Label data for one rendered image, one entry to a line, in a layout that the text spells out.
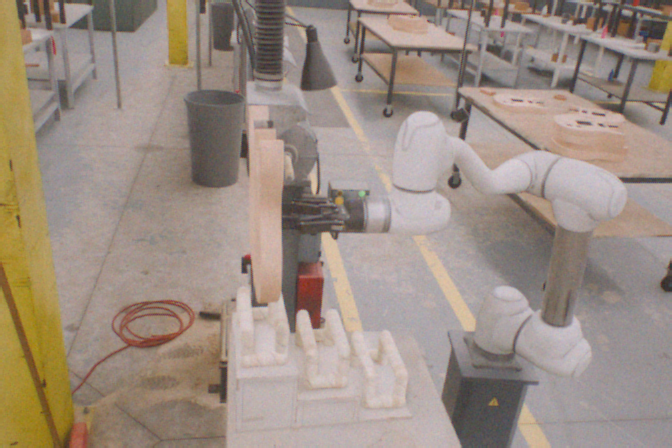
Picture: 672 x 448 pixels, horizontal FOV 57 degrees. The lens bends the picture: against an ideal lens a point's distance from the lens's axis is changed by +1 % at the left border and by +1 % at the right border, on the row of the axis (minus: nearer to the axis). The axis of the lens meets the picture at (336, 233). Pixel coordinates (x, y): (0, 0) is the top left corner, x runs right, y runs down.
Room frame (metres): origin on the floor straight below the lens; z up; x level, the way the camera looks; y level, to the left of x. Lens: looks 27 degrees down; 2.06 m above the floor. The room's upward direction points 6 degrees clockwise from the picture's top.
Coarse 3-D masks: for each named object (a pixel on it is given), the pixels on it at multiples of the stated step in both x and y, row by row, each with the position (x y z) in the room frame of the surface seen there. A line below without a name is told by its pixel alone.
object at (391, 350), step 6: (384, 330) 1.42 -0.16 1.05; (384, 336) 1.40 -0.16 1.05; (390, 336) 1.40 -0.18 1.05; (384, 342) 1.38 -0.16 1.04; (390, 342) 1.37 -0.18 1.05; (390, 348) 1.34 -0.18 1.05; (396, 348) 1.35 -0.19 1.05; (390, 354) 1.32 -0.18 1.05; (396, 354) 1.32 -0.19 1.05; (390, 360) 1.31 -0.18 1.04; (396, 360) 1.29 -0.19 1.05; (396, 366) 1.27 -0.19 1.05; (402, 366) 1.27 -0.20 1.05; (396, 372) 1.26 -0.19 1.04; (402, 372) 1.25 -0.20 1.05; (402, 378) 1.24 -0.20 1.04
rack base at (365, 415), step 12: (372, 360) 1.42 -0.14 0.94; (360, 372) 1.36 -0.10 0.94; (384, 372) 1.37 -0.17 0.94; (360, 384) 1.31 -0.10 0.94; (384, 384) 1.32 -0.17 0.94; (360, 396) 1.26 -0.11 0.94; (360, 408) 1.22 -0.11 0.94; (372, 408) 1.22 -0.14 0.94; (384, 408) 1.23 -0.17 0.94; (396, 408) 1.23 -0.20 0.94; (408, 408) 1.24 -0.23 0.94; (360, 420) 1.18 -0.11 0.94; (372, 420) 1.19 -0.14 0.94; (384, 420) 1.19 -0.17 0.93
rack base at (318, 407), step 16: (304, 352) 1.33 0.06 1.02; (320, 352) 1.33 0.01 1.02; (336, 352) 1.34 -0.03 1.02; (304, 368) 1.26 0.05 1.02; (320, 368) 1.27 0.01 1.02; (336, 368) 1.27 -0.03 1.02; (352, 384) 1.22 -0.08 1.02; (304, 400) 1.14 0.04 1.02; (320, 400) 1.15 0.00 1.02; (336, 400) 1.16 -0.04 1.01; (352, 400) 1.17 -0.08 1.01; (304, 416) 1.14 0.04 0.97; (320, 416) 1.15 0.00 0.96; (336, 416) 1.16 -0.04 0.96; (352, 416) 1.17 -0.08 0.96
